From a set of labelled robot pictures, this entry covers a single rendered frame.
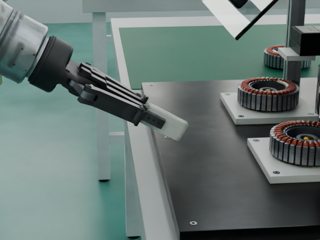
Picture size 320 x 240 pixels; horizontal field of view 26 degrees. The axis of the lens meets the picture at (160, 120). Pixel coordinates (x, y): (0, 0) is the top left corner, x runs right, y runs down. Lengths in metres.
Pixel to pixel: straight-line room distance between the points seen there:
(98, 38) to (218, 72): 1.08
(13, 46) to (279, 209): 0.41
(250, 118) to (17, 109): 2.60
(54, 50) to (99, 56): 1.69
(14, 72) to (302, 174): 0.43
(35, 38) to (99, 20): 1.67
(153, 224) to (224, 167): 0.17
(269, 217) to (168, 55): 0.91
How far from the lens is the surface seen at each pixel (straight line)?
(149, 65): 1.66
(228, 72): 1.61
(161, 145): 1.12
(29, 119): 3.56
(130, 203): 2.34
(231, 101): 1.31
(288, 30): 1.47
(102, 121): 2.72
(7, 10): 0.96
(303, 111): 1.27
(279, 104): 1.25
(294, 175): 1.01
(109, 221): 2.53
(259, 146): 1.10
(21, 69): 0.95
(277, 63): 1.64
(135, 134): 1.23
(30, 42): 0.94
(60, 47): 0.96
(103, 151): 2.77
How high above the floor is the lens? 1.19
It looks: 20 degrees down
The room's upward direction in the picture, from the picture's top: straight up
